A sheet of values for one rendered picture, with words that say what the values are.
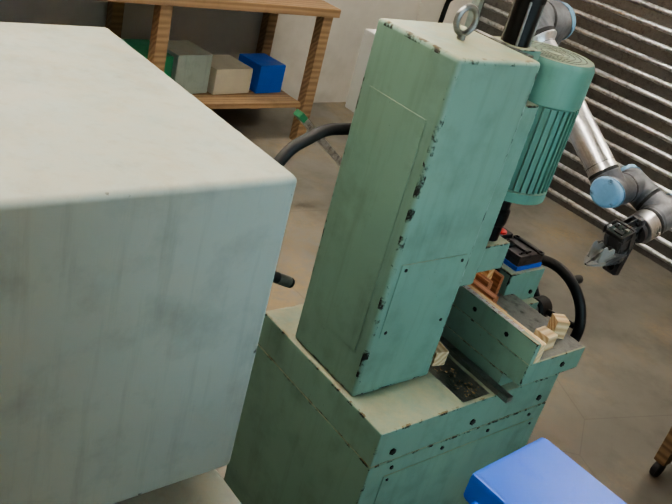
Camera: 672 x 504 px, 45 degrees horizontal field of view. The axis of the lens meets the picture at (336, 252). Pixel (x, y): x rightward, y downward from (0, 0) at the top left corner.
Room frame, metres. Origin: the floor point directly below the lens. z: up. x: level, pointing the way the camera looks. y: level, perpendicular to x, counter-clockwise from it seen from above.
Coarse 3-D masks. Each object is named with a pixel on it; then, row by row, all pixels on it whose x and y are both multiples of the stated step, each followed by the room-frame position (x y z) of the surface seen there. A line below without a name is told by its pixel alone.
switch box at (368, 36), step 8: (368, 32) 1.55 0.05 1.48; (368, 40) 1.54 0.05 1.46; (360, 48) 1.55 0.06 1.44; (368, 48) 1.54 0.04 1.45; (360, 56) 1.55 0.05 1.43; (368, 56) 1.53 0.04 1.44; (360, 64) 1.55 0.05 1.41; (360, 72) 1.54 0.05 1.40; (352, 80) 1.55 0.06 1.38; (360, 80) 1.54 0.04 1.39; (352, 88) 1.55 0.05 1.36; (360, 88) 1.53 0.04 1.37; (352, 96) 1.55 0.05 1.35; (352, 104) 1.54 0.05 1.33
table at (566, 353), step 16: (512, 304) 1.73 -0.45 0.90; (528, 304) 1.82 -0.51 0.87; (448, 320) 1.65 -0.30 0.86; (464, 320) 1.62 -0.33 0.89; (528, 320) 1.68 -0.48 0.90; (544, 320) 1.70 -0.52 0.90; (464, 336) 1.61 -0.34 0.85; (480, 336) 1.58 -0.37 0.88; (480, 352) 1.57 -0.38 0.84; (496, 352) 1.54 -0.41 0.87; (512, 352) 1.52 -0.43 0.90; (544, 352) 1.55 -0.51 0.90; (560, 352) 1.57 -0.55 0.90; (576, 352) 1.61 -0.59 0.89; (512, 368) 1.51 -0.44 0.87; (528, 368) 1.48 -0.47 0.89; (544, 368) 1.53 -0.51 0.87; (560, 368) 1.58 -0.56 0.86
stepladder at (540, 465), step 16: (528, 448) 0.86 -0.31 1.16; (544, 448) 0.87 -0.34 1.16; (496, 464) 0.81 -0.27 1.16; (512, 464) 0.82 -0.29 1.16; (528, 464) 0.83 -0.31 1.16; (544, 464) 0.84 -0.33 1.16; (560, 464) 0.84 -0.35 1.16; (576, 464) 0.85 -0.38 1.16; (480, 480) 0.77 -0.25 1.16; (496, 480) 0.78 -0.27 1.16; (512, 480) 0.79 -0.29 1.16; (528, 480) 0.80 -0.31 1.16; (544, 480) 0.80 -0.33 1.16; (560, 480) 0.81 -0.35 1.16; (576, 480) 0.82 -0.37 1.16; (592, 480) 0.83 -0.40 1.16; (464, 496) 0.78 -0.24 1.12; (480, 496) 0.77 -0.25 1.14; (496, 496) 0.76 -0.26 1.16; (512, 496) 0.76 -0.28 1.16; (528, 496) 0.77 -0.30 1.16; (544, 496) 0.78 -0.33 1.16; (560, 496) 0.78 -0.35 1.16; (576, 496) 0.79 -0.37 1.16; (592, 496) 0.80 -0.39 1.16; (608, 496) 0.81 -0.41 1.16
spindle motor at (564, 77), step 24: (552, 48) 1.73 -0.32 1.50; (552, 72) 1.61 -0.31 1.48; (576, 72) 1.61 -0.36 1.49; (552, 96) 1.61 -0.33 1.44; (576, 96) 1.63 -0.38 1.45; (552, 120) 1.62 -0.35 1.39; (528, 144) 1.61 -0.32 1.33; (552, 144) 1.62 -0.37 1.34; (528, 168) 1.61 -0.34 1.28; (552, 168) 1.64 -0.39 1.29; (528, 192) 1.61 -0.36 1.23
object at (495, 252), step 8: (504, 240) 1.70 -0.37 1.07; (488, 248) 1.65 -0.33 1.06; (496, 248) 1.67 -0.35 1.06; (504, 248) 1.69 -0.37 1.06; (488, 256) 1.66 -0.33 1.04; (496, 256) 1.68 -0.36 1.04; (504, 256) 1.70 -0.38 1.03; (480, 264) 1.64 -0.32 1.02; (488, 264) 1.67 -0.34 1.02; (496, 264) 1.69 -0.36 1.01
